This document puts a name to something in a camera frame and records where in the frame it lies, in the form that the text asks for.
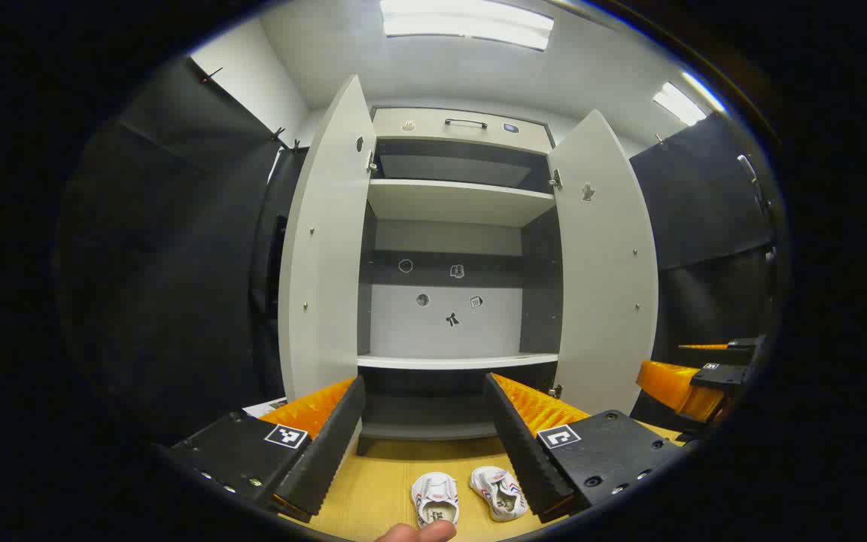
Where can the white shoe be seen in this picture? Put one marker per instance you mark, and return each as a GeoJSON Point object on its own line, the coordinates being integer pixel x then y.
{"type": "Point", "coordinates": [499, 493]}
{"type": "Point", "coordinates": [435, 497]}

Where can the white cabinet drawer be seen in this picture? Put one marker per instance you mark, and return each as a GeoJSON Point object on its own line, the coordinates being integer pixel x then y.
{"type": "Point", "coordinates": [426, 137]}

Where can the white shoe cabinet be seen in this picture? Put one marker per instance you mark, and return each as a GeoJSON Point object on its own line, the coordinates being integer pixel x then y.
{"type": "Point", "coordinates": [441, 331]}

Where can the small ceiling light panel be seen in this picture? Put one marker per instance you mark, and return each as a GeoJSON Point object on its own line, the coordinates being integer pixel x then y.
{"type": "Point", "coordinates": [680, 104]}

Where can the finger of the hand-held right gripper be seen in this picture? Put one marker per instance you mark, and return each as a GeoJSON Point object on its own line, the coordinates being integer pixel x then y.
{"type": "Point", "coordinates": [742, 350]}
{"type": "Point", "coordinates": [674, 388]}

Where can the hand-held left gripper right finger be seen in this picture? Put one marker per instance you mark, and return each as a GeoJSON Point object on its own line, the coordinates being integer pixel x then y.
{"type": "Point", "coordinates": [520, 444]}

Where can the black backdrop cloth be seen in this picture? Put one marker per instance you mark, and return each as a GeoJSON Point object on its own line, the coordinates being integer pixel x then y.
{"type": "Point", "coordinates": [177, 263]}

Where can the white cabinet shelf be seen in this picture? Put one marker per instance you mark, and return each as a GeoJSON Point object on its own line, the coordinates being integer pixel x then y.
{"type": "Point", "coordinates": [456, 199]}
{"type": "Point", "coordinates": [456, 361]}

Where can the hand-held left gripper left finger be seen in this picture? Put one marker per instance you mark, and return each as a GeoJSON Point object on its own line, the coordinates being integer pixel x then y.
{"type": "Point", "coordinates": [332, 444]}

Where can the white cabinet door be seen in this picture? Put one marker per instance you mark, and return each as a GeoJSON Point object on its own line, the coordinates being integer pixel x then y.
{"type": "Point", "coordinates": [606, 286]}
{"type": "Point", "coordinates": [324, 263]}

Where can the large ceiling light panel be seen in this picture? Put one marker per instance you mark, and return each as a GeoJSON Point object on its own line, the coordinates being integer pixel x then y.
{"type": "Point", "coordinates": [467, 24]}

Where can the white paper sheet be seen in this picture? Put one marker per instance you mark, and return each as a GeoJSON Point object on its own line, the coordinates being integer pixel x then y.
{"type": "Point", "coordinates": [264, 408]}

